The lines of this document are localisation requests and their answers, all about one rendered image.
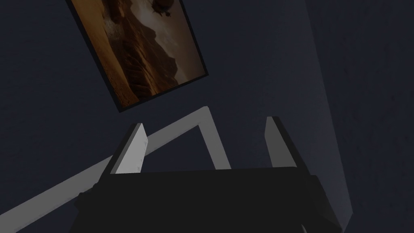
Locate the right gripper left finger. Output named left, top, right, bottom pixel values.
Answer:
left=103, top=123, right=149, bottom=175

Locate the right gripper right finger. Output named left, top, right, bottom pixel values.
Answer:
left=264, top=116, right=310, bottom=176

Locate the framed brown landscape picture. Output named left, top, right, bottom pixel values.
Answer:
left=65, top=0, right=209, bottom=114

